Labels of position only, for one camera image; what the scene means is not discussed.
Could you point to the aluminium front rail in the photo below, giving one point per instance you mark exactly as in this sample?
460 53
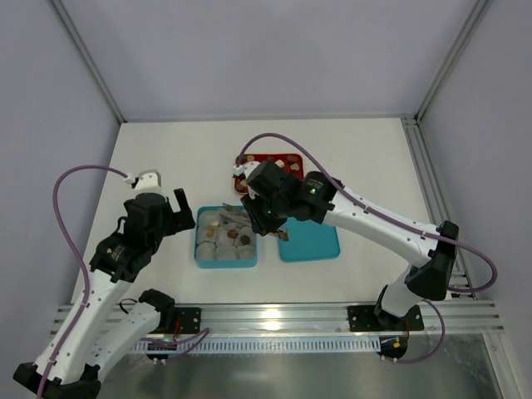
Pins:
457 316

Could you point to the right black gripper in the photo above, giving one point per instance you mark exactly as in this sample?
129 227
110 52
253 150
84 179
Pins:
258 217

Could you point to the metal tweezers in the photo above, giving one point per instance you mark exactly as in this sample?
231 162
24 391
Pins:
239 215

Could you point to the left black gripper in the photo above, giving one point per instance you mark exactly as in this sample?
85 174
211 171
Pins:
175 215

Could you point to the dark round chocolate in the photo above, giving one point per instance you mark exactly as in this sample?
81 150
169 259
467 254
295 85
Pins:
245 239

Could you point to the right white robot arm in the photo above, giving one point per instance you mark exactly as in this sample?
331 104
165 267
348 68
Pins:
427 248

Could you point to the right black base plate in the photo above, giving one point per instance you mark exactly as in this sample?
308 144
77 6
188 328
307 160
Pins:
363 319

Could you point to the slotted cable duct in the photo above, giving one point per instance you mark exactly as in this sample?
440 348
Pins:
265 345

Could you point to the red rectangular tray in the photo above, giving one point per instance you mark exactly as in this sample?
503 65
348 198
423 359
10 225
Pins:
293 161

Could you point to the teal box lid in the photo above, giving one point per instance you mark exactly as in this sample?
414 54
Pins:
308 241

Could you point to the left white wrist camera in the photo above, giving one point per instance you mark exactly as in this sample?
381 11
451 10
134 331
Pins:
146 182

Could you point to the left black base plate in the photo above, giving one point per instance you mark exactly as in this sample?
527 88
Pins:
187 320

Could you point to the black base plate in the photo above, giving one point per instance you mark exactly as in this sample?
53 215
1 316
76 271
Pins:
187 320
363 319

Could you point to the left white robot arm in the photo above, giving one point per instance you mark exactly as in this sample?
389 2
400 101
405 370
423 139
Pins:
79 358

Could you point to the teal box with paper cups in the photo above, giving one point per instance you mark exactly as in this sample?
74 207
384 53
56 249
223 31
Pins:
220 251

